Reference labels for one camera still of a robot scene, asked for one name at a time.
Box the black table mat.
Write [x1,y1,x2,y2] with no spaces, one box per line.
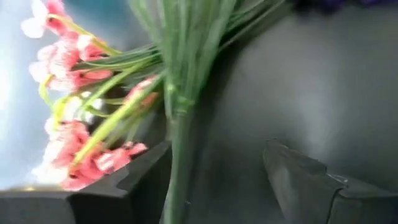
[183,4,398,224]

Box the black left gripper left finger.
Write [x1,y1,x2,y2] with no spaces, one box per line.
[0,141,173,224]

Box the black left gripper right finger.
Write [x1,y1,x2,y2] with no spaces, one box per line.
[262,139,398,224]

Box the pink artificial flower bunch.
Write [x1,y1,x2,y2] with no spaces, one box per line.
[20,0,169,192]

